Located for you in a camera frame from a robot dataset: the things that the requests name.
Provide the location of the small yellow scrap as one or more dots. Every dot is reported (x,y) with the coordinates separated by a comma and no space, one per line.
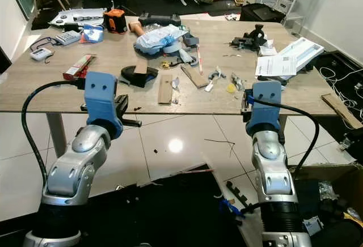
(231,88)

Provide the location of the black round base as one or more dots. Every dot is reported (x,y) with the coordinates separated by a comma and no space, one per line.
(133,76)

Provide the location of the small metal clamp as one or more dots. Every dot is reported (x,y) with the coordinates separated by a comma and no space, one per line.
(214,76)

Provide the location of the brown cardboard strip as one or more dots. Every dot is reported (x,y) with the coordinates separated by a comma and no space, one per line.
(165,90)

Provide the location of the white printed paper sheet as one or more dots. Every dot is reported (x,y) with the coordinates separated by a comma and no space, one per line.
(277,67)

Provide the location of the brown wood offcut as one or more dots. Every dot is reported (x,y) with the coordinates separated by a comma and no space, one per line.
(195,76)

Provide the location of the red flat box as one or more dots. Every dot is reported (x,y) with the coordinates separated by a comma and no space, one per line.
(78,67)

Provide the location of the red pencil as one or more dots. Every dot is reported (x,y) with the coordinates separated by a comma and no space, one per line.
(199,59)

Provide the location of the black bench vise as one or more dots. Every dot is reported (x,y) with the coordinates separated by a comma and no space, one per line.
(252,37)

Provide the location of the crumpled blue white plastic bag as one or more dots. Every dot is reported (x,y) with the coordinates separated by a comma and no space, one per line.
(159,37)

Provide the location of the blue plastic packet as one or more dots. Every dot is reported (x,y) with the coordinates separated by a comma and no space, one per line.
(92,33)

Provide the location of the long white foam tray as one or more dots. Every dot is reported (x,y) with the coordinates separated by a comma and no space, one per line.
(306,49)

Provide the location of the orange and black speaker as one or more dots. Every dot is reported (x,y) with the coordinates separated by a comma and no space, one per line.
(115,21)

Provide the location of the wooden work table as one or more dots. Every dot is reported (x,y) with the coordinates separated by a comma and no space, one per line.
(34,97)

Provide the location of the long wooden plank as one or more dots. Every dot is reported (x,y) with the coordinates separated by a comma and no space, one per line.
(340,110)

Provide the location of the black power tool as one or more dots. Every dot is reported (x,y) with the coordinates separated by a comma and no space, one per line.
(159,19)

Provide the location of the black bag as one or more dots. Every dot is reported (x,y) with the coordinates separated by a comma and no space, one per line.
(262,12)

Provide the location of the white moulded packaging tray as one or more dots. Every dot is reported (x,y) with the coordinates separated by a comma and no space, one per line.
(74,16)

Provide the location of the brown cardboard box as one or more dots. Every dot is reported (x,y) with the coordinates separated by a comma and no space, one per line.
(332,173)

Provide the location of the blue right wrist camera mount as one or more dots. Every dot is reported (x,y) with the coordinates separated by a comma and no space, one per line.
(265,108)

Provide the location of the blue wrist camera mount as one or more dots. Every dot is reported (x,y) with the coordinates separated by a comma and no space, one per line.
(265,108)
(102,102)

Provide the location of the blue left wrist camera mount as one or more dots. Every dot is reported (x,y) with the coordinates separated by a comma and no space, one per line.
(102,102)

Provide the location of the small metal bracket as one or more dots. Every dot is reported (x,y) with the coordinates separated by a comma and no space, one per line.
(237,81)

